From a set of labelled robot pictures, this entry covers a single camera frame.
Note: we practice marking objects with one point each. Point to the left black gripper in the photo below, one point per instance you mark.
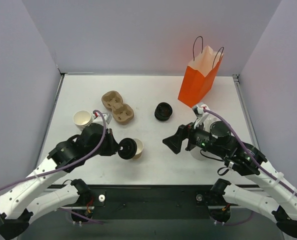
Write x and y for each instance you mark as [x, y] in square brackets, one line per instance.
[111, 145]

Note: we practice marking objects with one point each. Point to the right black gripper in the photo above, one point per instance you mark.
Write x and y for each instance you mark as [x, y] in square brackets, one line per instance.
[187, 137]

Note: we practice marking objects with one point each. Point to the single brown paper cup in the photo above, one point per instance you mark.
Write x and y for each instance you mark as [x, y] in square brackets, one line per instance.
[139, 148]

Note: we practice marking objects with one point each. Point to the black cup lid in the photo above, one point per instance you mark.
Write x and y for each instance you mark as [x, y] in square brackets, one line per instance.
[127, 148]

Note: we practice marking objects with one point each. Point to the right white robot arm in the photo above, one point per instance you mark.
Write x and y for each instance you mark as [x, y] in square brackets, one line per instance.
[280, 202]

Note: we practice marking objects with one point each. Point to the stack of paper cups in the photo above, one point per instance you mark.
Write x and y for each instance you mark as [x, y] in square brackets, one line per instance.
[82, 119]

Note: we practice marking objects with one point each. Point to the white straw holder cup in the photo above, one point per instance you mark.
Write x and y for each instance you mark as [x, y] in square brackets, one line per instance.
[195, 153]

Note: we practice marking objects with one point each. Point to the stack of black lids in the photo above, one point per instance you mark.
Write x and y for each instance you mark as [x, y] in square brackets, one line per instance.
[163, 111]

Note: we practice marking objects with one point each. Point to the white wrapped straws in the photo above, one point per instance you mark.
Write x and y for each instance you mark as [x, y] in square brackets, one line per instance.
[204, 121]

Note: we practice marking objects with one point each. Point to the brown pulp cup carrier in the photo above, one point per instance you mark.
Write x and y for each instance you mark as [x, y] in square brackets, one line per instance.
[121, 112]

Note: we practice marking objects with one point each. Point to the orange paper bag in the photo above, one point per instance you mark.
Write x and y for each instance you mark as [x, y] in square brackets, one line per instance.
[200, 74]

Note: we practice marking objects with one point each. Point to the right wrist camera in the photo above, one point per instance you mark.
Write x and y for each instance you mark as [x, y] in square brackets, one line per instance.
[199, 111]

